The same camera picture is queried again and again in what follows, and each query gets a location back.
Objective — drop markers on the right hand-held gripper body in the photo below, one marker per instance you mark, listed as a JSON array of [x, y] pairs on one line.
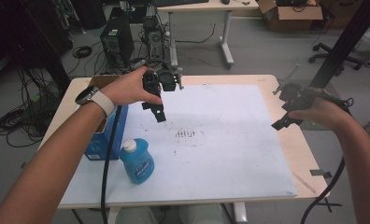
[[295, 99]]

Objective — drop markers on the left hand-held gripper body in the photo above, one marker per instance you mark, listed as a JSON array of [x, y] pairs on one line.
[[152, 84]]

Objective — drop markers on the person's left hand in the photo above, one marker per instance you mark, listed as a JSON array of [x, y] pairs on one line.
[[127, 88]]

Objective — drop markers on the person's right hand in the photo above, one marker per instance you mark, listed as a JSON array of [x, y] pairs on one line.
[[326, 113]]

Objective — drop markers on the black office chair base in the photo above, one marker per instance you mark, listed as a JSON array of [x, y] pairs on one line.
[[324, 56]]

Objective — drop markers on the small open computer case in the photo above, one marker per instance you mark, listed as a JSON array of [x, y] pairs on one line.
[[155, 43]]

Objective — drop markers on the black computer tower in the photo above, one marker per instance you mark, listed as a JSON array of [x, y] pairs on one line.
[[117, 40]]

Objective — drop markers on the brown cardboard box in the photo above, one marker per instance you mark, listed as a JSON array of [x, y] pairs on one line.
[[292, 15]]

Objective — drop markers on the black metal stand pole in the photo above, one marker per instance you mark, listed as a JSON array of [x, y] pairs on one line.
[[345, 43]]

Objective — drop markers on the white table mat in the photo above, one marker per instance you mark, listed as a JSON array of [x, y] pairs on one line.
[[217, 143]]

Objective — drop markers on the open blue cardboard box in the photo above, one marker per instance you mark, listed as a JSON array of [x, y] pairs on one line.
[[97, 140]]

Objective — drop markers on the black keyboard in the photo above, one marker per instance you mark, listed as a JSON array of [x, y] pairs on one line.
[[180, 2]]

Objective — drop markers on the beige desk with white legs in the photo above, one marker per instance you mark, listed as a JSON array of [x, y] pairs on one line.
[[205, 4]]

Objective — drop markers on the blue bottle with white cap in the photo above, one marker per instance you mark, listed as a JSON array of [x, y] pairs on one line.
[[138, 163]]

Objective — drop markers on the black computer mouse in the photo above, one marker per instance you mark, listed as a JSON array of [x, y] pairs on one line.
[[225, 2]]

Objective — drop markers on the white table leg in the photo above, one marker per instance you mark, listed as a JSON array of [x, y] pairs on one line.
[[239, 213]]

